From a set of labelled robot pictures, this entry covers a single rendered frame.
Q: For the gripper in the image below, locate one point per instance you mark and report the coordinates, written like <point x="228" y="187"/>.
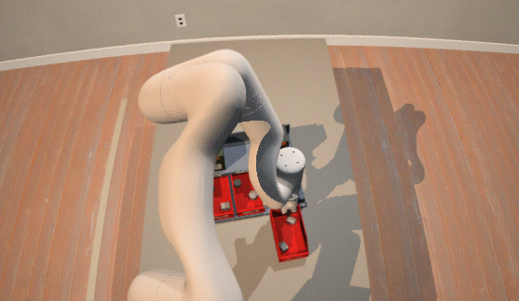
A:
<point x="290" y="206"/>

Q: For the red open-front bin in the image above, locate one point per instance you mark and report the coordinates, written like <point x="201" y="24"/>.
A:
<point x="220" y="195"/>
<point x="294" y="236"/>
<point x="242" y="198"/>

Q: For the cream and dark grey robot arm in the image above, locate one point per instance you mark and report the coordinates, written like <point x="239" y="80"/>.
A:
<point x="215" y="97"/>

